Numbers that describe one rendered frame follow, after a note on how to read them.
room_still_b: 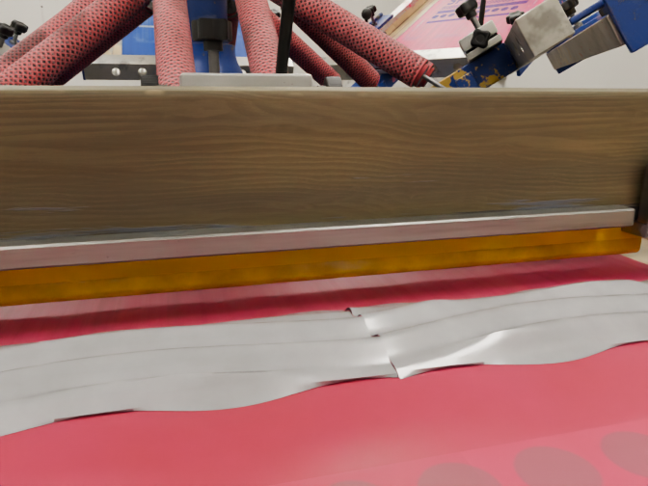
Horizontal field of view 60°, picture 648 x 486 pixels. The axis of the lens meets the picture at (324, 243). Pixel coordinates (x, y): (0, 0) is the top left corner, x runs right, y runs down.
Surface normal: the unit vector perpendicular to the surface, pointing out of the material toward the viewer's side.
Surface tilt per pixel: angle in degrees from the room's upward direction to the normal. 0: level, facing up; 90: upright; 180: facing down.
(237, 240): 90
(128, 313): 0
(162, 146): 90
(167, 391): 40
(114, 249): 90
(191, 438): 0
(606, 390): 0
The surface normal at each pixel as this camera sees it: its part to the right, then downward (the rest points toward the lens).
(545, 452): 0.00, -0.97
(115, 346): 0.12, -0.77
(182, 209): 0.26, 0.24
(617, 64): -0.96, 0.07
